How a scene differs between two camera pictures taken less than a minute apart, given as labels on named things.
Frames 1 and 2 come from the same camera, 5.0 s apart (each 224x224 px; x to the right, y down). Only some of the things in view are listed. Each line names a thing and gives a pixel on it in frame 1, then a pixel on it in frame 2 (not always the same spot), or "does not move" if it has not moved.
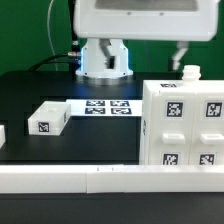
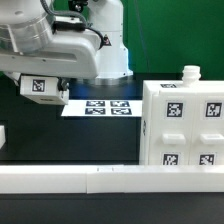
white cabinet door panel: x=172 y=128 does not move
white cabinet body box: x=182 y=121 does not move
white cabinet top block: x=49 y=118 to x=43 y=90
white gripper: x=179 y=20 to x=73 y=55
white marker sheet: x=106 y=107 does not move
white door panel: x=206 y=145 does not move
